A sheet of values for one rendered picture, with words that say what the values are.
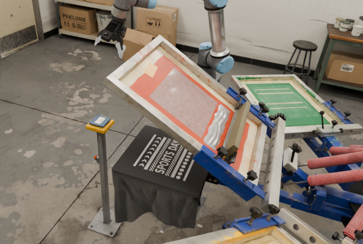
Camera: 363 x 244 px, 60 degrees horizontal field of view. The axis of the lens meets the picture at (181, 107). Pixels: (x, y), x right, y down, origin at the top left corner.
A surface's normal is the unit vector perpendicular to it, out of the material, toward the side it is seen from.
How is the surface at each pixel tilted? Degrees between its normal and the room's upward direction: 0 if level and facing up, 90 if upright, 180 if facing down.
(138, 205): 88
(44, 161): 0
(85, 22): 90
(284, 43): 90
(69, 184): 0
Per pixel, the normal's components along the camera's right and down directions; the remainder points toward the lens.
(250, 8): -0.31, 0.48
